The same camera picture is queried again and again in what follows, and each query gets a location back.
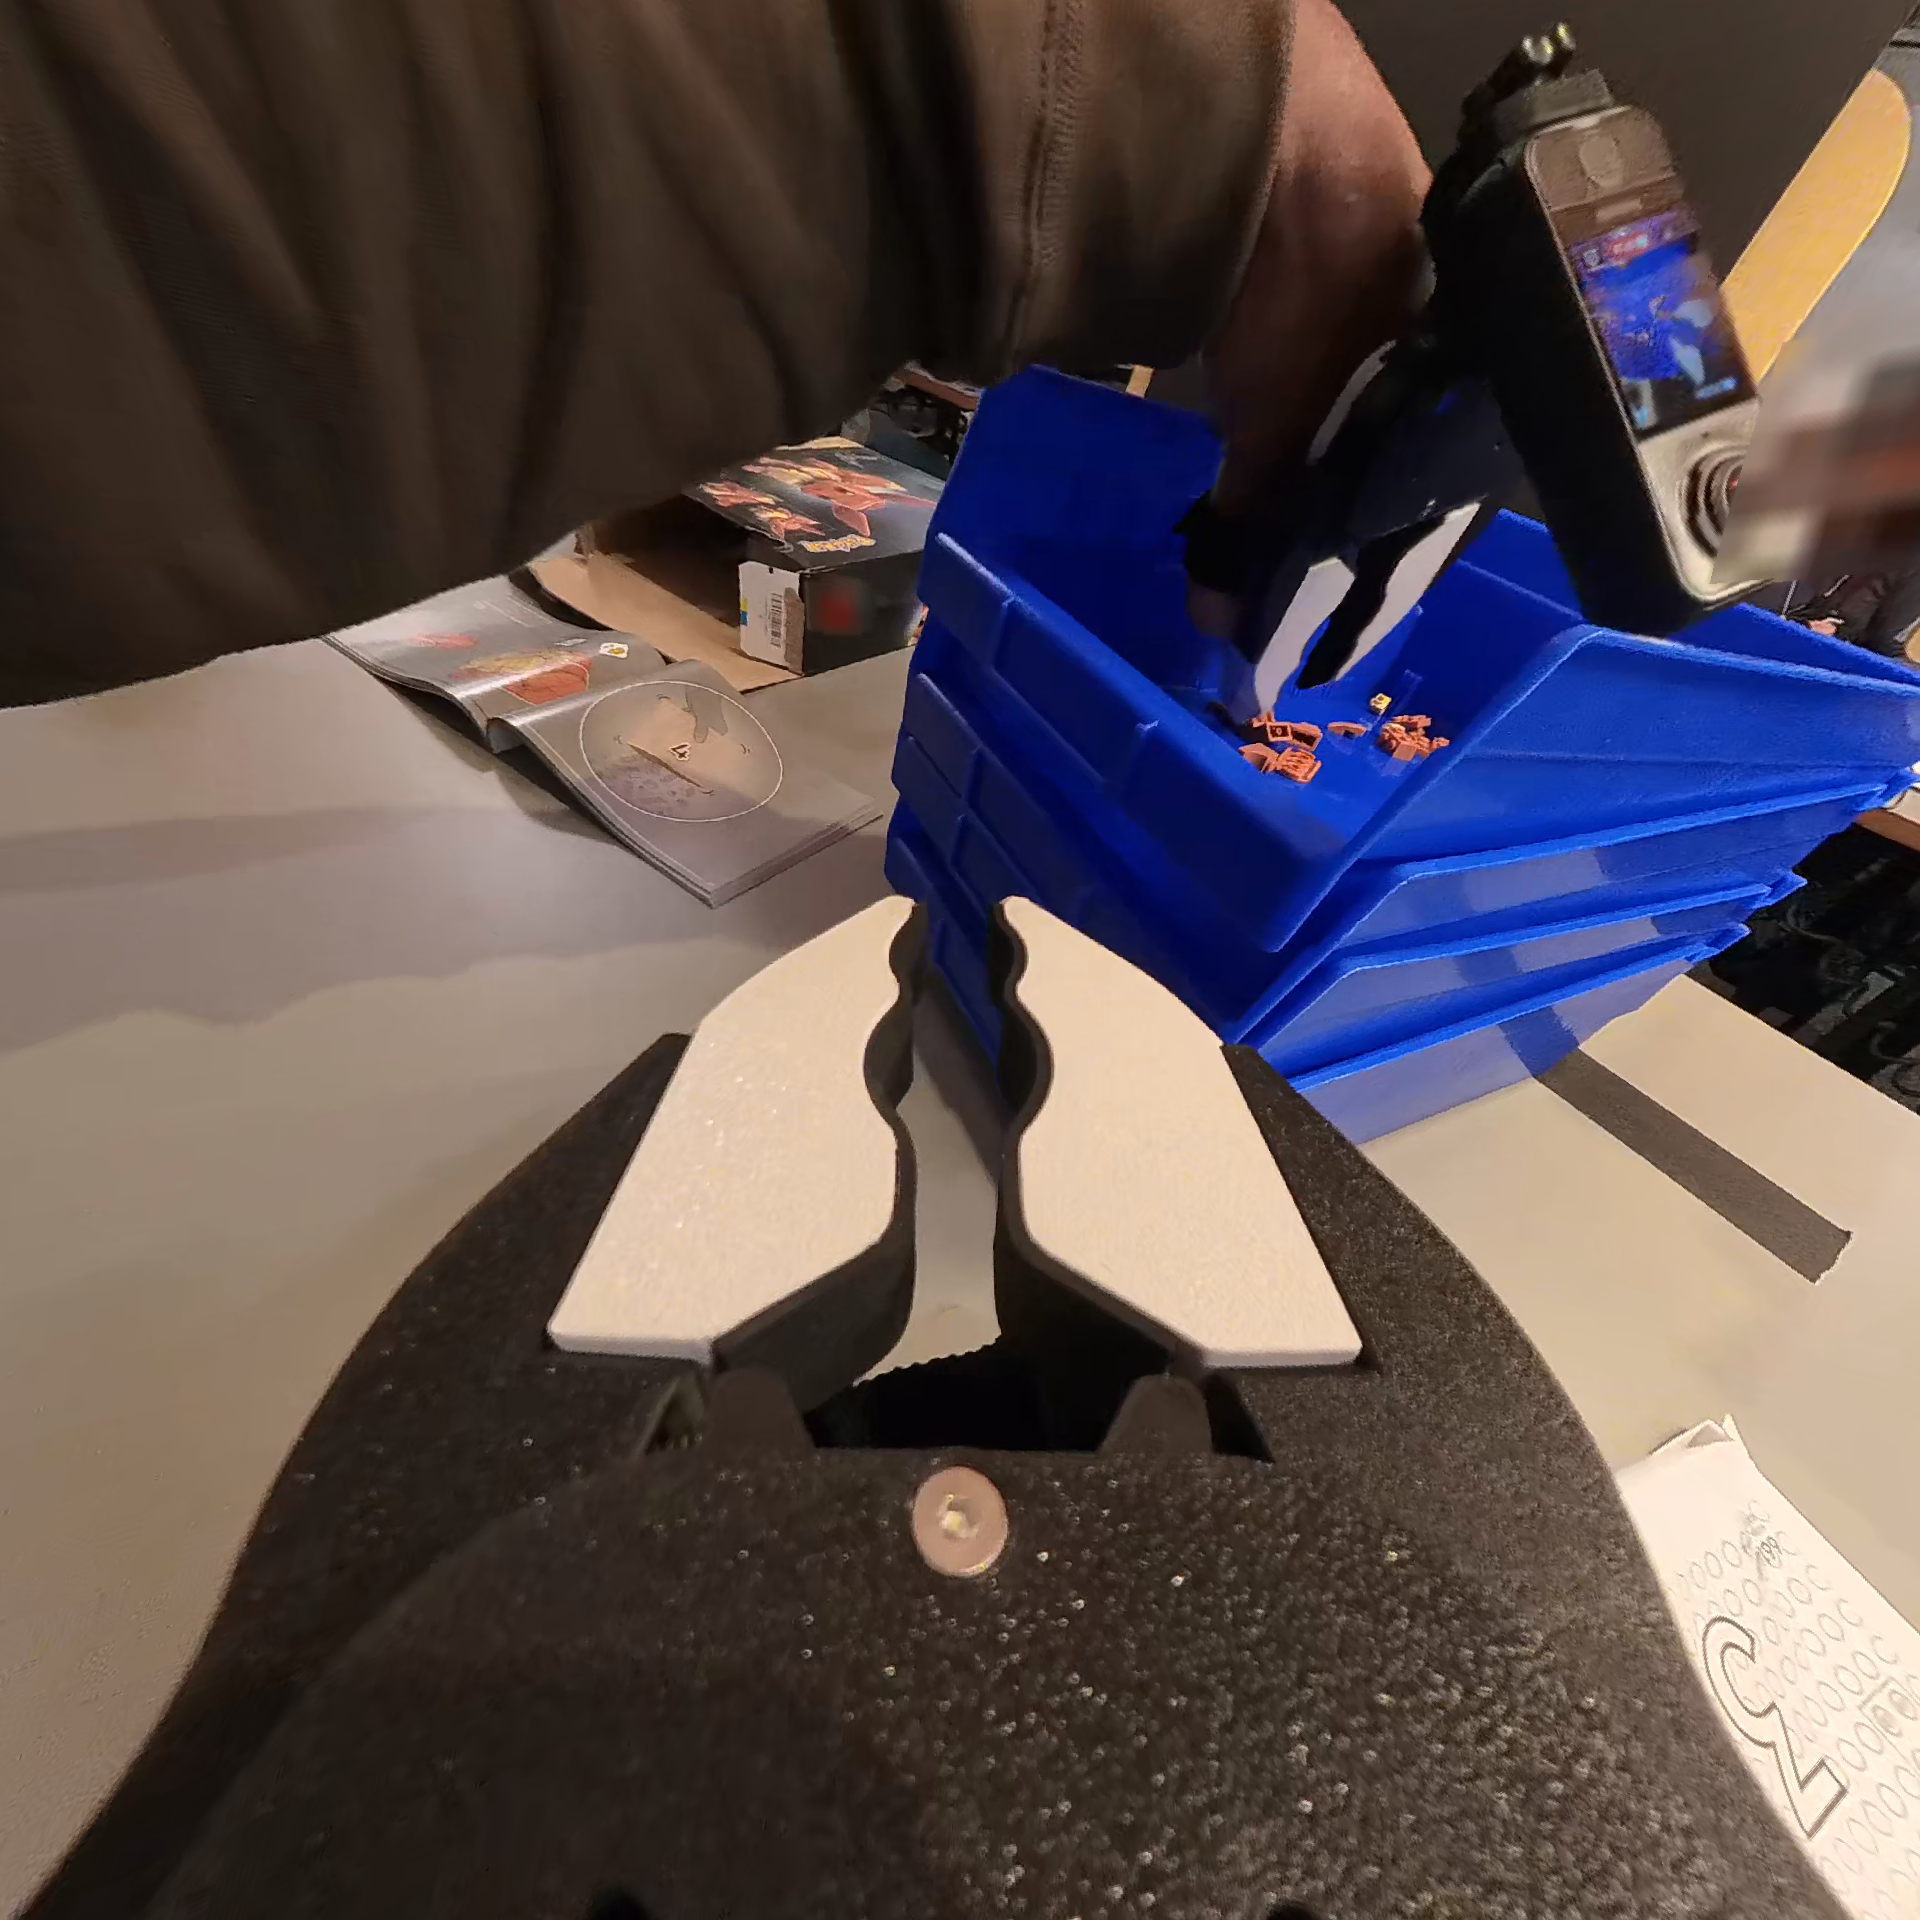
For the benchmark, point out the torn white paper bag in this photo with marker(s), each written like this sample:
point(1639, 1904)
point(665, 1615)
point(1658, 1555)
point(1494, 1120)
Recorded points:
point(1802, 1681)

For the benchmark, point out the grey instruction booklet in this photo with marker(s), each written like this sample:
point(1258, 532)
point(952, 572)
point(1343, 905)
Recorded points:
point(540, 706)

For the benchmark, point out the person's left hand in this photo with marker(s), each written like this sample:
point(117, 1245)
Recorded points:
point(1335, 241)

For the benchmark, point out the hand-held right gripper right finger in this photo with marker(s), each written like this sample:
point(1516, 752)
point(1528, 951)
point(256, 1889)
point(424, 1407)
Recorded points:
point(1170, 1171)

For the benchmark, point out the colourful printed toy box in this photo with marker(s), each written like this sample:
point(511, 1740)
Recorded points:
point(813, 525)

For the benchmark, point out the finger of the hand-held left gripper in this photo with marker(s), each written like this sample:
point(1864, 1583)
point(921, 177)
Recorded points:
point(1417, 595)
point(1308, 624)

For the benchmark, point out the grey desk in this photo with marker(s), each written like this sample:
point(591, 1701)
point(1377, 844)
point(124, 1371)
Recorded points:
point(270, 991)

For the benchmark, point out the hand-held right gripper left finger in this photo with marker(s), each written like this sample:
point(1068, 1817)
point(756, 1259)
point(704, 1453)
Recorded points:
point(737, 1187)

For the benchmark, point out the person's left forearm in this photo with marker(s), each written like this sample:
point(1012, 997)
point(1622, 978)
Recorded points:
point(540, 269)

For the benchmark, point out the scattered small orange bricks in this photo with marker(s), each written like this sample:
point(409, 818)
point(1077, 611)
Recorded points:
point(1322, 741)

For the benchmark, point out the black board with wooden edge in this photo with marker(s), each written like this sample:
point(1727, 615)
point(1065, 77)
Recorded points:
point(1816, 211)

